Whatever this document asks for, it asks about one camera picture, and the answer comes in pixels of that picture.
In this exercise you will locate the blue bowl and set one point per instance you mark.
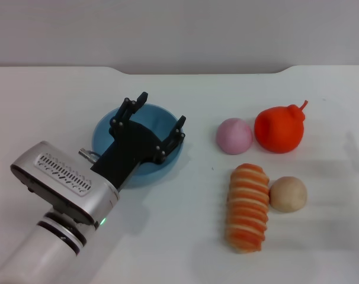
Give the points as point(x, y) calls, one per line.
point(158, 118)

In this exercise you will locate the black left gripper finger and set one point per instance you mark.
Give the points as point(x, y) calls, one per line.
point(127, 112)
point(173, 139)

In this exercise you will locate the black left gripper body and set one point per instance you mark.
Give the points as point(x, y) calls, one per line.
point(132, 148)

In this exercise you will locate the beige round bun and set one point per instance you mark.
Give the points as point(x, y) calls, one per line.
point(287, 193)

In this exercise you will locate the orange striped bread roll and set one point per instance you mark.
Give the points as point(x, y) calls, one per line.
point(247, 207)

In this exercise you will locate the pink round bun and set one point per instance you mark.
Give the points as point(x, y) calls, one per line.
point(234, 136)

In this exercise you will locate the orange toy fruit with stem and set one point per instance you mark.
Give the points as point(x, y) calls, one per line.
point(278, 130)

